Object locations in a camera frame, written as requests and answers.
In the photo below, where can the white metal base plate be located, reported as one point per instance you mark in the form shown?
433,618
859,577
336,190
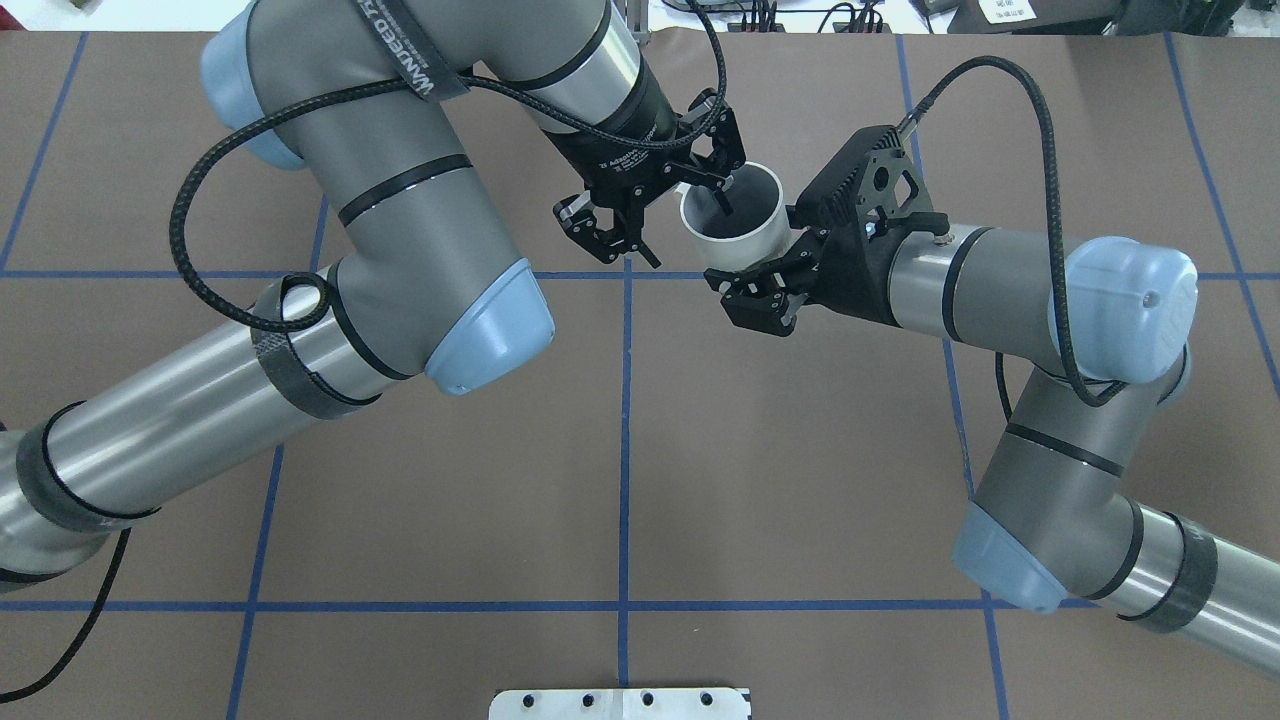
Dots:
623,703

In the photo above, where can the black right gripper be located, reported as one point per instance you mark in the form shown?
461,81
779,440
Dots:
852,282

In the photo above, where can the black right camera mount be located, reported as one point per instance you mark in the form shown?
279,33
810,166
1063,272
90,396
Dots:
873,181

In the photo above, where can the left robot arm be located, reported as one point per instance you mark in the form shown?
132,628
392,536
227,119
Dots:
354,92

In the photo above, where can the white cup with handle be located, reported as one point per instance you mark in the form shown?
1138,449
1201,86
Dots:
756,230

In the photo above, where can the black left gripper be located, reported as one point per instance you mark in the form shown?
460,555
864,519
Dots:
622,152

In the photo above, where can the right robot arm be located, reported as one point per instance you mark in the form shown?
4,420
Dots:
1104,323

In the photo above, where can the black box with label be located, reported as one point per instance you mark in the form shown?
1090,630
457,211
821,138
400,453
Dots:
1032,17

